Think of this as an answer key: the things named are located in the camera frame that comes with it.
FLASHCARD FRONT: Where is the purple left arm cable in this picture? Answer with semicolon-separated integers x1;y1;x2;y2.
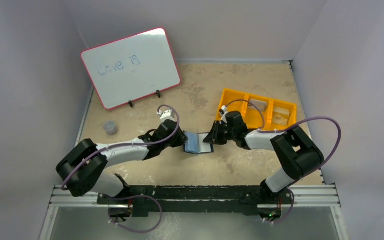
60;104;181;191

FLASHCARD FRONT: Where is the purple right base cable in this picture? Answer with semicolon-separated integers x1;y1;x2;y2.
261;188;296;226

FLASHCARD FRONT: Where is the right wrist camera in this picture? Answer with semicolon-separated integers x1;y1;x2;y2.
219;105;228;124

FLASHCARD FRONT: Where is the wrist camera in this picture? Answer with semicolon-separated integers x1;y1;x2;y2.
219;105;228;124
157;109;175;123

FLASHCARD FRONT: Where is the card in middle bin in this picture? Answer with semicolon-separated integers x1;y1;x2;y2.
247;98;268;113

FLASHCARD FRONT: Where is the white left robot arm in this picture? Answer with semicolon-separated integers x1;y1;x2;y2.
56;120;188;197

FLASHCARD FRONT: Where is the pink framed whiteboard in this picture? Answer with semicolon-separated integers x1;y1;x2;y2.
80;27;182;110

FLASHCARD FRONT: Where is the card in right bin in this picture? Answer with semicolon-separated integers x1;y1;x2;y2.
272;107;291;126

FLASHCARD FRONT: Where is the card in bin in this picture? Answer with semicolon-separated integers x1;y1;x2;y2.
247;98;268;113
272;107;291;126

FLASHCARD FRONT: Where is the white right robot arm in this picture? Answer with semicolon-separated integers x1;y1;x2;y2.
203;111;325;195

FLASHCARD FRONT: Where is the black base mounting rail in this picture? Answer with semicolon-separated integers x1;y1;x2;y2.
97;185;294;218

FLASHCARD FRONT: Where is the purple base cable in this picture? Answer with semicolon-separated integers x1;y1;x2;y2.
107;193;165;234
261;188;296;226

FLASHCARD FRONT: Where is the small clear plastic cup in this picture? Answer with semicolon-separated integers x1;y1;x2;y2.
102;120;118;136

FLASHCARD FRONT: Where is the blue leather card holder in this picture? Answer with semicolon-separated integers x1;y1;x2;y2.
183;131;214;155

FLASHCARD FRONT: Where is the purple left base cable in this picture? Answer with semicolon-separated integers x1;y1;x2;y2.
107;193;165;234

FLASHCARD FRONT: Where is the aluminium frame rail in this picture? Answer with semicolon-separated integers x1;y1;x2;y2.
47;183;342;209

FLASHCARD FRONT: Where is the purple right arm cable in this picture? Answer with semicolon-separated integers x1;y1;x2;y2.
221;99;343;186

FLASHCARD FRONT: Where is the yellow plastic bin tray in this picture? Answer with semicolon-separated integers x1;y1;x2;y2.
216;88;297;131

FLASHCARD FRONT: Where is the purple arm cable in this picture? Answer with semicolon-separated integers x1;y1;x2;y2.
221;99;343;186
60;104;181;191

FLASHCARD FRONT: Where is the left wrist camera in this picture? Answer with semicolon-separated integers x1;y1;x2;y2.
157;109;175;123

